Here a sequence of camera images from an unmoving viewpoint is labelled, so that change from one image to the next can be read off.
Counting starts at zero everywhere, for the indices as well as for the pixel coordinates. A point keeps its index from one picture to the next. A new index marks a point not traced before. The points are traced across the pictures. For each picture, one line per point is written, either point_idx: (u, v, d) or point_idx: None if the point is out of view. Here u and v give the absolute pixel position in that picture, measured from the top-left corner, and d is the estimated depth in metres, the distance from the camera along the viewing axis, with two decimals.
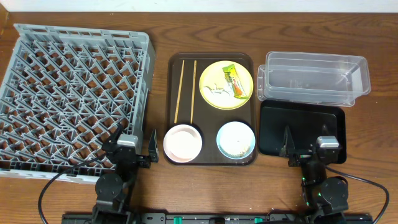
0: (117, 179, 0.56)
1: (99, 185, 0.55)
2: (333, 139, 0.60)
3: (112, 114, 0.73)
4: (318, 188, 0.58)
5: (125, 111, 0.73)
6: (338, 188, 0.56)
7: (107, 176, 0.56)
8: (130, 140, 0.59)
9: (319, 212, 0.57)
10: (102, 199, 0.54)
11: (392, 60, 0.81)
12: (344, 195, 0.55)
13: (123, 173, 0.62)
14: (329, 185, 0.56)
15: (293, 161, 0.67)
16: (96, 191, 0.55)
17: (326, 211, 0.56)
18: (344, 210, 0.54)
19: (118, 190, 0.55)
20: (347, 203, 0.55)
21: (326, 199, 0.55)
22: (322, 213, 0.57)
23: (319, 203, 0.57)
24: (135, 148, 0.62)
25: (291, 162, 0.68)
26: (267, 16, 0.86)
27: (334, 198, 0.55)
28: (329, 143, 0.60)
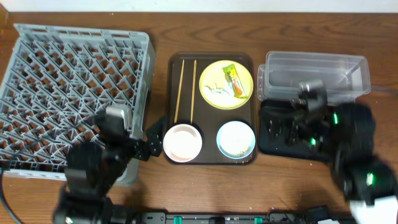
0: (95, 147, 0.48)
1: (73, 151, 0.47)
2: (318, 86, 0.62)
3: None
4: (335, 128, 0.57)
5: None
6: (358, 109, 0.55)
7: (83, 144, 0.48)
8: (118, 110, 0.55)
9: (347, 151, 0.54)
10: (74, 167, 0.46)
11: (391, 60, 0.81)
12: (369, 123, 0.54)
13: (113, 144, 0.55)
14: (349, 106, 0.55)
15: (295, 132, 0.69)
16: (67, 158, 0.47)
17: (350, 131, 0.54)
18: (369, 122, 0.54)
19: (95, 158, 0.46)
20: (370, 126, 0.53)
21: (348, 116, 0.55)
22: (351, 150, 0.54)
23: (339, 140, 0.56)
24: (124, 120, 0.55)
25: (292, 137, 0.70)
26: (267, 16, 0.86)
27: (354, 114, 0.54)
28: (313, 82, 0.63)
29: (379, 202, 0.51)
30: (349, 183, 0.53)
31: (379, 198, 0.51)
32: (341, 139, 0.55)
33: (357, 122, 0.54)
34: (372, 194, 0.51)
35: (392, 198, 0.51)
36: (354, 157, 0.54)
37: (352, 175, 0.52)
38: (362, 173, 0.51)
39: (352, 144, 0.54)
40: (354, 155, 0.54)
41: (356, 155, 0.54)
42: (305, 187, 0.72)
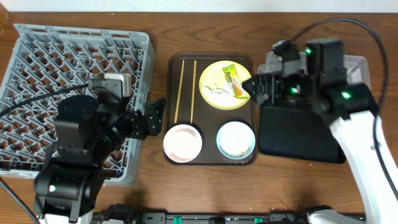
0: (91, 100, 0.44)
1: (66, 102, 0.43)
2: (289, 42, 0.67)
3: None
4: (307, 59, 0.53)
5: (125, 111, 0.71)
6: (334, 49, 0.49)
7: (76, 96, 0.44)
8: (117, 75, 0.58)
9: (324, 75, 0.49)
10: (67, 117, 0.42)
11: (391, 60, 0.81)
12: (340, 51, 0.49)
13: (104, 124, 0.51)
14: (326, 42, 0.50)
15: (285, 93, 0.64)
16: (58, 110, 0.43)
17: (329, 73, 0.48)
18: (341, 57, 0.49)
19: (89, 108, 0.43)
20: (337, 40, 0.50)
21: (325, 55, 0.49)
22: (328, 67, 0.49)
23: (314, 68, 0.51)
24: (122, 85, 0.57)
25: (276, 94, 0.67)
26: (267, 16, 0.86)
27: (331, 56, 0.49)
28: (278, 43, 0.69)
29: (345, 122, 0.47)
30: (324, 104, 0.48)
31: (352, 112, 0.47)
32: (315, 68, 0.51)
33: (333, 53, 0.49)
34: (348, 105, 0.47)
35: (368, 112, 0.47)
36: (331, 80, 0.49)
37: (328, 94, 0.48)
38: (336, 93, 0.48)
39: (326, 66, 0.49)
40: (331, 79, 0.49)
41: (331, 58, 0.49)
42: (305, 187, 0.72)
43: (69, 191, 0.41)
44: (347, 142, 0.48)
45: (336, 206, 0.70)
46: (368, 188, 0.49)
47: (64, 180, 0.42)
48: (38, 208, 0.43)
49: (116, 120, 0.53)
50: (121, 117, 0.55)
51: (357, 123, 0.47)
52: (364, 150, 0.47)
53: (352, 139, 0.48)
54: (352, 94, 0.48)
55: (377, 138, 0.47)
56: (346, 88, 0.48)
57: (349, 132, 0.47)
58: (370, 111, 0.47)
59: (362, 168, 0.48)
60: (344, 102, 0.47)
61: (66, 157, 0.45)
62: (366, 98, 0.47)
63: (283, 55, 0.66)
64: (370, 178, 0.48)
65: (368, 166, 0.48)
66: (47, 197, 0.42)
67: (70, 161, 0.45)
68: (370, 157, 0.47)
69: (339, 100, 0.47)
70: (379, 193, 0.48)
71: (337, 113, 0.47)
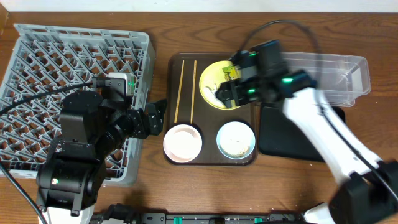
0: (95, 96, 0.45)
1: (71, 96, 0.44)
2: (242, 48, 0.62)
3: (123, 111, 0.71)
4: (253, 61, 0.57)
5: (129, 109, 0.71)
6: (273, 51, 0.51)
7: (83, 92, 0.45)
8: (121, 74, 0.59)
9: (268, 70, 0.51)
10: (71, 110, 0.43)
11: (391, 60, 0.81)
12: (278, 49, 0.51)
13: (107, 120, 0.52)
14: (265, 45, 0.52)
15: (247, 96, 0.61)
16: (63, 102, 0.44)
17: (273, 68, 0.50)
18: (278, 52, 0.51)
19: (94, 104, 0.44)
20: (277, 41, 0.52)
21: (265, 55, 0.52)
22: (269, 63, 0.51)
23: (260, 67, 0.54)
24: (124, 82, 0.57)
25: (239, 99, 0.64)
26: (267, 16, 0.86)
27: (272, 55, 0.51)
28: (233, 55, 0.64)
29: (293, 101, 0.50)
30: (273, 94, 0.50)
31: (296, 93, 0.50)
32: (260, 67, 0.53)
33: (272, 51, 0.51)
34: (292, 89, 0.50)
35: (309, 90, 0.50)
36: (275, 72, 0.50)
37: (273, 83, 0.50)
38: (280, 79, 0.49)
39: (268, 61, 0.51)
40: (275, 71, 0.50)
41: (273, 56, 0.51)
42: (305, 187, 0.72)
43: (71, 185, 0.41)
44: (299, 112, 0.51)
45: None
46: (328, 153, 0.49)
47: (67, 174, 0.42)
48: (41, 201, 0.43)
49: (119, 117, 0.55)
50: (124, 116, 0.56)
51: (301, 100, 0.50)
52: (308, 114, 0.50)
53: (302, 107, 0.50)
54: (295, 79, 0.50)
55: (320, 102, 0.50)
56: (288, 74, 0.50)
57: (295, 105, 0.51)
58: (313, 88, 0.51)
59: (316, 134, 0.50)
60: (287, 86, 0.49)
61: (69, 151, 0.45)
62: (307, 80, 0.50)
63: (237, 64, 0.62)
64: (324, 139, 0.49)
65: (320, 130, 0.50)
66: (50, 190, 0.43)
67: (73, 155, 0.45)
68: (319, 121, 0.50)
69: (282, 84, 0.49)
70: (334, 150, 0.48)
71: (285, 97, 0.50)
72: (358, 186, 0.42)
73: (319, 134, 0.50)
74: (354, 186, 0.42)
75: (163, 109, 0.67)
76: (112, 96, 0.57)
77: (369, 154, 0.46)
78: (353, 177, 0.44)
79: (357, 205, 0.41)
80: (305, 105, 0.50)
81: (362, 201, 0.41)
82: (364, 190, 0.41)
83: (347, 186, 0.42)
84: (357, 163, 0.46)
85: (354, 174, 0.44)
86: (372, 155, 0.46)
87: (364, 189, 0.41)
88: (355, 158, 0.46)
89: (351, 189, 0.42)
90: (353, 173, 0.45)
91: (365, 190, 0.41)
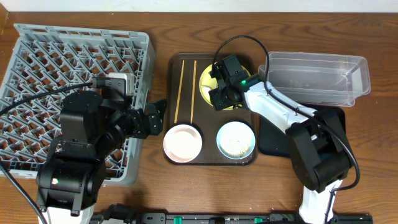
0: (95, 96, 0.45)
1: (71, 96, 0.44)
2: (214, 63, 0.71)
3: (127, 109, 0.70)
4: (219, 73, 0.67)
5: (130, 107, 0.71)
6: (233, 63, 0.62)
7: (83, 91, 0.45)
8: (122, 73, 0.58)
9: (231, 78, 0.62)
10: (72, 110, 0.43)
11: (391, 60, 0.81)
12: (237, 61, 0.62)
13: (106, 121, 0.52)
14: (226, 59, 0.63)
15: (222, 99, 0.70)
16: (63, 102, 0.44)
17: (234, 76, 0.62)
18: (237, 63, 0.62)
19: (94, 104, 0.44)
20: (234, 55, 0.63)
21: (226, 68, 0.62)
22: (231, 73, 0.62)
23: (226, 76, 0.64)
24: (124, 83, 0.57)
25: (219, 105, 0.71)
26: (267, 16, 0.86)
27: (231, 67, 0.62)
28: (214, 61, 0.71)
29: (250, 93, 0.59)
30: (236, 95, 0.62)
31: (250, 88, 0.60)
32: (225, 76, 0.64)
33: (232, 64, 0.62)
34: (249, 86, 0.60)
35: (260, 83, 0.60)
36: (237, 79, 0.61)
37: (234, 86, 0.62)
38: (238, 82, 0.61)
39: (230, 72, 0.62)
40: (237, 78, 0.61)
41: (234, 68, 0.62)
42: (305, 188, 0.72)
43: (71, 185, 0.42)
44: (253, 98, 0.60)
45: (336, 206, 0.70)
46: (279, 121, 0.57)
47: (66, 174, 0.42)
48: (41, 201, 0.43)
49: (119, 117, 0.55)
50: (124, 116, 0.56)
51: (255, 91, 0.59)
52: (258, 96, 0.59)
53: (254, 93, 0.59)
54: (249, 80, 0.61)
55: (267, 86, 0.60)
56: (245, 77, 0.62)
57: (250, 94, 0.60)
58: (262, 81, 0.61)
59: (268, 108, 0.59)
60: (244, 85, 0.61)
61: (69, 151, 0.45)
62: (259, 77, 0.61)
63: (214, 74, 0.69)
64: (274, 110, 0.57)
65: (269, 104, 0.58)
66: (50, 190, 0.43)
67: (73, 155, 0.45)
68: (268, 99, 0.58)
69: (240, 85, 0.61)
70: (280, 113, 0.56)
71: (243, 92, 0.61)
72: (301, 130, 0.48)
73: (270, 107, 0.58)
74: (298, 130, 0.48)
75: (163, 109, 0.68)
76: (112, 96, 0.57)
77: (306, 109, 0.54)
78: (295, 125, 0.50)
79: (303, 148, 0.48)
80: (257, 91, 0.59)
81: (305, 143, 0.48)
82: (306, 133, 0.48)
83: (291, 131, 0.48)
84: (297, 117, 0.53)
85: (295, 124, 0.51)
86: (308, 109, 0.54)
87: (307, 132, 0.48)
88: (295, 114, 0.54)
89: (296, 134, 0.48)
90: (295, 123, 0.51)
91: (306, 134, 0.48)
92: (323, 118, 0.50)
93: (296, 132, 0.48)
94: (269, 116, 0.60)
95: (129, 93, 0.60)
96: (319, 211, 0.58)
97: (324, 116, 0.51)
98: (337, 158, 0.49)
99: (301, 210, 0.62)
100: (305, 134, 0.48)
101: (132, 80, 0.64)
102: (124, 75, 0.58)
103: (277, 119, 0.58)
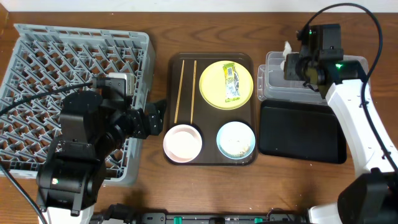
0: (96, 96, 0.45)
1: (71, 97, 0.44)
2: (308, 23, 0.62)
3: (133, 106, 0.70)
4: (310, 41, 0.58)
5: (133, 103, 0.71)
6: (332, 34, 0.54)
7: (83, 92, 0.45)
8: (122, 73, 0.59)
9: (322, 51, 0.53)
10: (72, 110, 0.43)
11: (391, 60, 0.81)
12: (338, 33, 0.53)
13: (106, 121, 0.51)
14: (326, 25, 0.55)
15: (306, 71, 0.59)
16: (63, 102, 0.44)
17: (327, 51, 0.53)
18: (336, 35, 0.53)
19: (94, 104, 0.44)
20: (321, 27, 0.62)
21: (321, 37, 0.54)
22: (326, 46, 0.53)
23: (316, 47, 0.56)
24: (125, 82, 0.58)
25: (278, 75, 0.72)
26: (267, 16, 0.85)
27: (328, 36, 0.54)
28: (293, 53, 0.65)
29: (341, 86, 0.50)
30: (320, 75, 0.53)
31: (344, 81, 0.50)
32: (316, 47, 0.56)
33: (332, 33, 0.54)
34: (341, 77, 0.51)
35: (358, 81, 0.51)
36: (329, 55, 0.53)
37: (322, 66, 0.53)
38: (331, 63, 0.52)
39: (324, 43, 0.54)
40: (328, 55, 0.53)
41: (332, 38, 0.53)
42: (305, 188, 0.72)
43: (71, 185, 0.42)
44: (344, 95, 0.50)
45: None
46: (357, 146, 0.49)
47: (68, 175, 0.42)
48: (41, 201, 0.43)
49: (119, 118, 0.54)
50: (124, 116, 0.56)
51: (348, 85, 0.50)
52: (349, 103, 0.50)
53: (346, 96, 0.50)
54: (344, 70, 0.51)
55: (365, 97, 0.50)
56: (339, 59, 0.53)
57: (341, 90, 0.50)
58: (362, 79, 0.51)
59: (352, 126, 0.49)
60: (337, 70, 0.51)
61: (69, 151, 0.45)
62: (359, 71, 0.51)
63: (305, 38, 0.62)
64: (359, 130, 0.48)
65: (357, 122, 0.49)
66: (50, 190, 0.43)
67: (74, 155, 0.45)
68: (357, 113, 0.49)
69: (332, 68, 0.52)
70: (364, 144, 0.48)
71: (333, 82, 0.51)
72: (379, 184, 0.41)
73: (356, 124, 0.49)
74: (375, 182, 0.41)
75: (163, 109, 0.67)
76: (112, 97, 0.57)
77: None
78: (375, 173, 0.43)
79: (370, 200, 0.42)
80: (349, 94, 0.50)
81: (377, 196, 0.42)
82: (384, 190, 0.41)
83: (368, 180, 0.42)
84: (383, 162, 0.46)
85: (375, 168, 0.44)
86: None
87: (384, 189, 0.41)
88: (382, 158, 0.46)
89: (371, 183, 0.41)
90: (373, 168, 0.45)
91: (384, 189, 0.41)
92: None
93: (370, 180, 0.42)
94: (346, 127, 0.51)
95: (129, 93, 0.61)
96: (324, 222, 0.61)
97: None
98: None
99: (311, 210, 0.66)
100: (381, 189, 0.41)
101: (133, 80, 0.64)
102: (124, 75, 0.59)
103: (356, 144, 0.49)
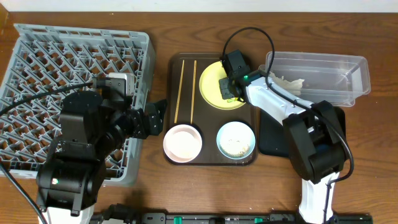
0: (96, 96, 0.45)
1: (71, 97, 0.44)
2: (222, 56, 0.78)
3: (133, 106, 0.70)
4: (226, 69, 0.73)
5: (133, 103, 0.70)
6: (236, 60, 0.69)
7: (83, 92, 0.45)
8: (122, 73, 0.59)
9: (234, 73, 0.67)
10: (72, 111, 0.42)
11: (391, 60, 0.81)
12: (240, 56, 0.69)
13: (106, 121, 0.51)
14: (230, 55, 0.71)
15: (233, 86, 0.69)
16: (63, 102, 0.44)
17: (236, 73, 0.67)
18: (238, 59, 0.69)
19: (94, 104, 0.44)
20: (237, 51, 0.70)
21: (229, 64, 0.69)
22: (234, 68, 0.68)
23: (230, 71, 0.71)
24: (125, 82, 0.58)
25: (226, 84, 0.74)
26: (267, 16, 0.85)
27: (234, 63, 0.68)
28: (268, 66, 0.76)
29: (250, 86, 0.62)
30: (237, 89, 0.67)
31: (252, 81, 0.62)
32: (230, 71, 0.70)
33: (234, 59, 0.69)
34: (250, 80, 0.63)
35: (262, 78, 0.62)
36: (239, 73, 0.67)
37: (237, 80, 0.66)
38: (240, 78, 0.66)
39: (233, 66, 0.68)
40: (240, 71, 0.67)
41: (236, 62, 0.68)
42: None
43: (71, 185, 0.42)
44: (254, 91, 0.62)
45: (336, 206, 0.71)
46: (277, 113, 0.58)
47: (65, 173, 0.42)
48: (41, 201, 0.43)
49: (119, 117, 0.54)
50: (124, 116, 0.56)
51: (255, 84, 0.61)
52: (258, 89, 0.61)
53: (254, 86, 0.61)
54: (252, 76, 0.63)
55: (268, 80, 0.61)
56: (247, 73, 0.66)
57: (250, 89, 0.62)
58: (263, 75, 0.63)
59: (266, 105, 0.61)
60: (246, 80, 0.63)
61: (68, 152, 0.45)
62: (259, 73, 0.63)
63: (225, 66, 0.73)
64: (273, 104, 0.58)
65: (267, 97, 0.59)
66: (50, 190, 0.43)
67: (73, 155, 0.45)
68: (265, 93, 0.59)
69: (242, 80, 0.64)
70: (278, 107, 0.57)
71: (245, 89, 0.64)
72: (298, 123, 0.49)
73: (265, 100, 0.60)
74: (296, 122, 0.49)
75: (163, 109, 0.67)
76: (112, 97, 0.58)
77: (306, 102, 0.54)
78: (291, 116, 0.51)
79: (298, 138, 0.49)
80: (255, 86, 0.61)
81: (303, 132, 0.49)
82: (301, 124, 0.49)
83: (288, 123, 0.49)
84: (295, 109, 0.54)
85: (291, 114, 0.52)
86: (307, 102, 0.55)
87: (302, 123, 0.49)
88: (293, 107, 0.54)
89: (294, 126, 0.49)
90: (291, 114, 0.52)
91: (303, 126, 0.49)
92: (318, 109, 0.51)
93: (295, 124, 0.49)
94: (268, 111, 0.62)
95: (129, 93, 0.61)
96: (318, 208, 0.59)
97: (321, 107, 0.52)
98: (334, 151, 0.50)
99: (300, 208, 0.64)
100: (303, 127, 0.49)
101: (133, 80, 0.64)
102: (124, 76, 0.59)
103: (278, 114, 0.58)
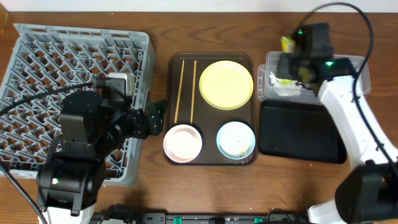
0: (96, 96, 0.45)
1: (71, 97, 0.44)
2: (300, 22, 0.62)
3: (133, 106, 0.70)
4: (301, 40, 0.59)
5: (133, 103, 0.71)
6: (322, 35, 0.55)
7: (82, 92, 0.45)
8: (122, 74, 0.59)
9: (311, 51, 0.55)
10: (72, 111, 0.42)
11: (392, 60, 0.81)
12: (328, 32, 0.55)
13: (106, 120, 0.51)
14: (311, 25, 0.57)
15: (305, 66, 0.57)
16: (63, 102, 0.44)
17: (315, 54, 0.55)
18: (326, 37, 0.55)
19: (94, 104, 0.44)
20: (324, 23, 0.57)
21: (315, 41, 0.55)
22: (316, 44, 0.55)
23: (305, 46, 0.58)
24: (124, 82, 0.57)
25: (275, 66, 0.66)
26: (267, 16, 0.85)
27: (323, 39, 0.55)
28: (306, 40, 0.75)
29: (332, 83, 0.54)
30: (312, 73, 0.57)
31: (335, 78, 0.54)
32: (306, 45, 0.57)
33: (320, 33, 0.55)
34: (332, 74, 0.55)
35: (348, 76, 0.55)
36: (321, 54, 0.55)
37: (314, 63, 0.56)
38: (321, 61, 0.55)
39: (314, 43, 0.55)
40: (320, 53, 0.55)
41: (320, 37, 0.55)
42: (305, 187, 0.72)
43: (71, 185, 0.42)
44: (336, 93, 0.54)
45: None
46: (352, 141, 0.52)
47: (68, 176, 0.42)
48: (41, 201, 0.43)
49: (119, 117, 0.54)
50: (124, 116, 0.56)
51: (339, 82, 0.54)
52: (342, 98, 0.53)
53: (339, 91, 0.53)
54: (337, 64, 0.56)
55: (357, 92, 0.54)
56: (331, 58, 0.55)
57: (331, 86, 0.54)
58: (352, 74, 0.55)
59: (346, 122, 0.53)
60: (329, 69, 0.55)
61: (68, 152, 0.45)
62: (349, 68, 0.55)
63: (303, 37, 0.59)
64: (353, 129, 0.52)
65: (351, 117, 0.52)
66: (50, 190, 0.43)
67: (73, 155, 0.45)
68: (350, 107, 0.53)
69: (325, 66, 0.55)
70: (358, 138, 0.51)
71: (324, 80, 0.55)
72: (375, 176, 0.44)
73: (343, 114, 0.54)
74: (370, 173, 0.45)
75: (163, 109, 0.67)
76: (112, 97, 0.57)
77: (390, 149, 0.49)
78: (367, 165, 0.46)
79: (364, 191, 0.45)
80: (341, 90, 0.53)
81: (373, 186, 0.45)
82: (379, 180, 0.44)
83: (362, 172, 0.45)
84: (377, 154, 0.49)
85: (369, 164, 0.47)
86: (394, 152, 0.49)
87: (379, 177, 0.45)
88: (375, 150, 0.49)
89: (367, 175, 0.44)
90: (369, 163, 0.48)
91: (379, 180, 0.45)
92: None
93: (371, 174, 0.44)
94: (341, 124, 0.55)
95: (129, 93, 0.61)
96: None
97: None
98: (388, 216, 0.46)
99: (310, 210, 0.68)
100: (377, 183, 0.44)
101: (133, 80, 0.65)
102: (124, 76, 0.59)
103: (351, 138, 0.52)
